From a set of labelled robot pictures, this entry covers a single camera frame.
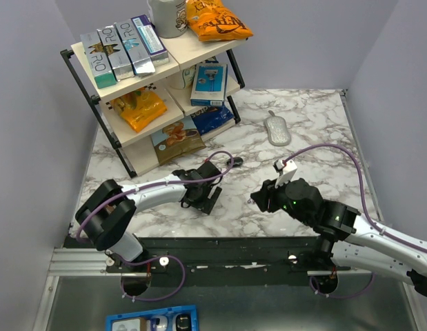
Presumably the brown cookie bag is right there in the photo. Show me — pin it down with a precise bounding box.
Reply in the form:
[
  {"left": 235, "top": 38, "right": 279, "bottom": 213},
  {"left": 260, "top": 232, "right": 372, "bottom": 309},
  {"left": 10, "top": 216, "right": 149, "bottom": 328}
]
[{"left": 151, "top": 117, "right": 206, "bottom": 166}]

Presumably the purple white box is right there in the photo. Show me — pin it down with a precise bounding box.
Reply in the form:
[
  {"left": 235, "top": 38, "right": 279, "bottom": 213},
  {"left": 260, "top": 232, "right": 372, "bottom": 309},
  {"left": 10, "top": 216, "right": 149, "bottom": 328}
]
[{"left": 131, "top": 14, "right": 169, "bottom": 66}]

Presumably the white cup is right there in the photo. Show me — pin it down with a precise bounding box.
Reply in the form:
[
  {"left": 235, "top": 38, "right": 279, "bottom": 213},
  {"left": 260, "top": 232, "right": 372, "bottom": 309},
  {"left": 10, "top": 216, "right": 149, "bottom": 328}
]
[{"left": 166, "top": 66, "right": 196, "bottom": 90}]

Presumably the black frame wooden shelf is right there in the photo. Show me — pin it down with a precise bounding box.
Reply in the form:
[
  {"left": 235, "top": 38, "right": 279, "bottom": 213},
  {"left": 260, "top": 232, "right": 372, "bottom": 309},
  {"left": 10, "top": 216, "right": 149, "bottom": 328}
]
[{"left": 61, "top": 31, "right": 245, "bottom": 178}]

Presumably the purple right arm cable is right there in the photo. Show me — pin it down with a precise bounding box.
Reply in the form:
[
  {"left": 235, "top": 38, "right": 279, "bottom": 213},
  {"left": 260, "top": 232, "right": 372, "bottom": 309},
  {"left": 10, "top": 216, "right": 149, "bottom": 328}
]
[{"left": 281, "top": 143, "right": 427, "bottom": 300}]

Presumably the dark blue snack bag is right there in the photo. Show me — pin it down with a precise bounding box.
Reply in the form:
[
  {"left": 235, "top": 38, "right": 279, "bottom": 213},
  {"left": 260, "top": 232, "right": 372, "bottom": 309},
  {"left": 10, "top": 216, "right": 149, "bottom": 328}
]
[{"left": 190, "top": 106, "right": 233, "bottom": 136}]

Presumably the orange chips bag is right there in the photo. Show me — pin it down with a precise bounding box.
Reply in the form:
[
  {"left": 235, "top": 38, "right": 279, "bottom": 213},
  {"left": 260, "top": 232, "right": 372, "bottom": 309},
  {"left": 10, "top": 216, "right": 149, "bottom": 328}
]
[{"left": 186, "top": 0, "right": 253, "bottom": 41}]

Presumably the orange snack bag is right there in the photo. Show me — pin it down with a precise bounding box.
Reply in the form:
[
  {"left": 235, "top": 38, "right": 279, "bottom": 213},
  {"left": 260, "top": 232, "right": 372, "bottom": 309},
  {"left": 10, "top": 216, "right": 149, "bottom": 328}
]
[{"left": 110, "top": 88, "right": 168, "bottom": 133}]

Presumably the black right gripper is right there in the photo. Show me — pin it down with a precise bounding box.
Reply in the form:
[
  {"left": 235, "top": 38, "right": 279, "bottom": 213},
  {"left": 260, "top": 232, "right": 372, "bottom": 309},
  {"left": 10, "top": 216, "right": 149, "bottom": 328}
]
[{"left": 249, "top": 172, "right": 312, "bottom": 226}]

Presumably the black earbud charging case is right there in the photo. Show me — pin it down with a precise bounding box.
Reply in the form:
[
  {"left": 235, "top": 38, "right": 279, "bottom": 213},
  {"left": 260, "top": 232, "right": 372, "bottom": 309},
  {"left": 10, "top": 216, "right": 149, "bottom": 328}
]
[{"left": 226, "top": 157, "right": 244, "bottom": 168}]

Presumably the blue razor box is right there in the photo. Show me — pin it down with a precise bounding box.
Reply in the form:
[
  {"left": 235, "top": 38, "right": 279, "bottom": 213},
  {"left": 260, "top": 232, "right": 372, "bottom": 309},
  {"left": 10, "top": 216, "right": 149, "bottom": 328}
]
[{"left": 190, "top": 63, "right": 228, "bottom": 107}]

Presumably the teal RO box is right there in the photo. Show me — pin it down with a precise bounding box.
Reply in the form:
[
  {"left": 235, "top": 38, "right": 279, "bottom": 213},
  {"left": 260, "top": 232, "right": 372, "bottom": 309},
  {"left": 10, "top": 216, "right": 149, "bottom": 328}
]
[{"left": 80, "top": 31, "right": 117, "bottom": 89}]

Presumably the grey printed mug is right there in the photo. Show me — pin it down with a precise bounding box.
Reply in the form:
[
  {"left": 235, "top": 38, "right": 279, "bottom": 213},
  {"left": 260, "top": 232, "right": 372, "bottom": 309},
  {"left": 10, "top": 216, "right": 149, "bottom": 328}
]
[{"left": 147, "top": 0, "right": 188, "bottom": 39}]

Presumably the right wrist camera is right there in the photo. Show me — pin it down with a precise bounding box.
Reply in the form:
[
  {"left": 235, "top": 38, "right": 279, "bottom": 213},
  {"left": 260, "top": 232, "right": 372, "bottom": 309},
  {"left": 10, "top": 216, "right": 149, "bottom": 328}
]
[{"left": 274, "top": 159, "right": 297, "bottom": 188}]

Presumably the blue plastic tray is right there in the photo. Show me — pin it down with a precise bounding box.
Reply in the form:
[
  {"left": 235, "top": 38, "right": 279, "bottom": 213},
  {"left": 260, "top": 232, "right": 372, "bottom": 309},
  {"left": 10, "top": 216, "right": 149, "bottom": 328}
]
[{"left": 106, "top": 305, "right": 199, "bottom": 331}]

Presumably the blue silver RO box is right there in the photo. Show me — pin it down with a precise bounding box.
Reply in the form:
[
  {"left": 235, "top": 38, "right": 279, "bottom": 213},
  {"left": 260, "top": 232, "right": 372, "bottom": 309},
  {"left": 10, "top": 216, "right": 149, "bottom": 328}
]
[{"left": 115, "top": 20, "right": 155, "bottom": 77}]

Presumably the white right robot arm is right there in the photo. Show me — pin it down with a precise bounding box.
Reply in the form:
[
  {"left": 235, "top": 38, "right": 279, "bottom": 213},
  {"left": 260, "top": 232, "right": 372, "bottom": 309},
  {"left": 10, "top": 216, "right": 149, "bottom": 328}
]
[{"left": 250, "top": 179, "right": 427, "bottom": 297}]

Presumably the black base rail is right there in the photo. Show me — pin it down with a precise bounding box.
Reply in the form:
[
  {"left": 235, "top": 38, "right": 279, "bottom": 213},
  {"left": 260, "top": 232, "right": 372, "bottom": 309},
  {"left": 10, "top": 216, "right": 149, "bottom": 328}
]
[{"left": 106, "top": 237, "right": 341, "bottom": 292}]

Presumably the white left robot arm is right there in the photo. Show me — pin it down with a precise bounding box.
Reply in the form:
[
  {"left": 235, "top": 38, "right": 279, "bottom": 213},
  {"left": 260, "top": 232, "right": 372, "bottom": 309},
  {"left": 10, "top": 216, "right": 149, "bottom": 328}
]
[{"left": 75, "top": 161, "right": 221, "bottom": 272}]

